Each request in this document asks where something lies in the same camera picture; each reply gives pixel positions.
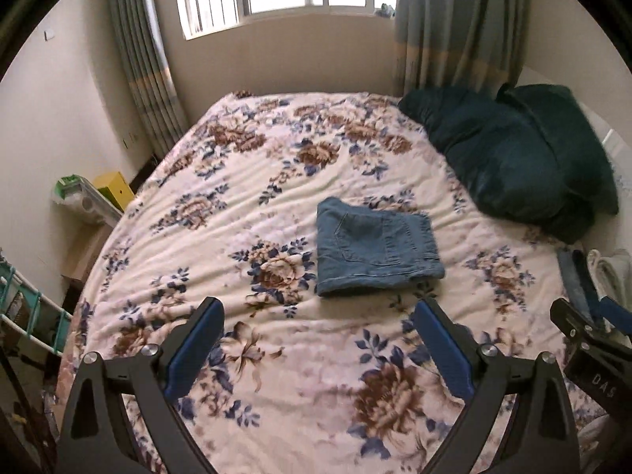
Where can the white cloth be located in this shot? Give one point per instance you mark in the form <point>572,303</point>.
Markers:
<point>614,269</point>

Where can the blue denim pants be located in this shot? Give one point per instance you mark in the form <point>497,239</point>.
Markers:
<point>375,252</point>

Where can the floral blanket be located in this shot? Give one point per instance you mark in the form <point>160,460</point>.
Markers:
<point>276,197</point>

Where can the dark green pillow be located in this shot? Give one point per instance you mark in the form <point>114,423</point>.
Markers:
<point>568,128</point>
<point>493,158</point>

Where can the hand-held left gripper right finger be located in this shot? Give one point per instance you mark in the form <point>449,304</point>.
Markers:
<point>444,350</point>

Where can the wall outlet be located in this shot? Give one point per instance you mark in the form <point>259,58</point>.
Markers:
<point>129,139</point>

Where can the grey striped curtain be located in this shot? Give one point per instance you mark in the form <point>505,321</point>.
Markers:
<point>143,59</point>
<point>454,24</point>

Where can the small toy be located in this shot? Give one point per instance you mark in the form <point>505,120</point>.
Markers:
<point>384,9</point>

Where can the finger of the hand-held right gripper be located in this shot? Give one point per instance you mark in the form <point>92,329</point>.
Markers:
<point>575,276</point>
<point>617,313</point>

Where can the wooden nightstand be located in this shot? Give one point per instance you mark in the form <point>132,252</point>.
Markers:
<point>86,256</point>

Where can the green and white plastic container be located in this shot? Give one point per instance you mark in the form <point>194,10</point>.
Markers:
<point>79,197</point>

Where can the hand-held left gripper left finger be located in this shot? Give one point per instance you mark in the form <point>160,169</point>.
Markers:
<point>197,345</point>

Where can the yellow box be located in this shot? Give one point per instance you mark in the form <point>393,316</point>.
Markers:
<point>114,190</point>

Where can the teal rack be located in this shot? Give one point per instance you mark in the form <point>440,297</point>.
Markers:
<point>34,301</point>

